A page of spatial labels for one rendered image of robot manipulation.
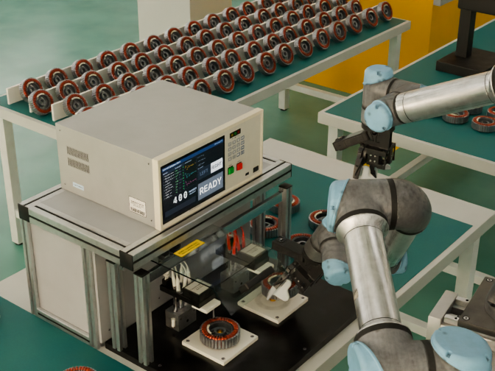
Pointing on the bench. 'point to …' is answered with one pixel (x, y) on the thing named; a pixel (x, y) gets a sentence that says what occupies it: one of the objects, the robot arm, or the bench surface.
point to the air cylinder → (183, 315)
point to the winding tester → (155, 147)
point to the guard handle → (256, 280)
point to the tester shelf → (142, 236)
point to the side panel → (61, 283)
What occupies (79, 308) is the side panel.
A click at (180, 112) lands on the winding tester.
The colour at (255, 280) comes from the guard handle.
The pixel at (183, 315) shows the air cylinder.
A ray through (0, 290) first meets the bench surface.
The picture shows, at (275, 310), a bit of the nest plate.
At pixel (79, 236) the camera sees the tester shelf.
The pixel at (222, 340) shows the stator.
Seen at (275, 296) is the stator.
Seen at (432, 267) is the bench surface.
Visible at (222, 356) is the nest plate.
